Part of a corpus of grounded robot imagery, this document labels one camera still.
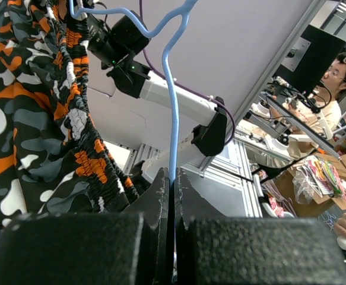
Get camouflage orange black shorts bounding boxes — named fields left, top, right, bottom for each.
left=0, top=1, right=139, bottom=233

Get person in background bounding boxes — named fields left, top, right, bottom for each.
left=285, top=52, right=346, bottom=134

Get blue hanger of camouflage shorts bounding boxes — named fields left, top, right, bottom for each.
left=69, top=0, right=197, bottom=182

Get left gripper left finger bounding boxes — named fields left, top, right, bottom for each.
left=0, top=169, right=169, bottom=284

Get black monitor in background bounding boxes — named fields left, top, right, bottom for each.
left=275, top=25, right=346, bottom=94

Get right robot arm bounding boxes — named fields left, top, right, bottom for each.
left=87, top=12, right=227, bottom=167

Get cluttered background workbench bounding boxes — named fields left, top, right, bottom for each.
left=234, top=91, right=346, bottom=256

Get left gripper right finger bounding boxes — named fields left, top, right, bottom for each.
left=175, top=172, right=346, bottom=284

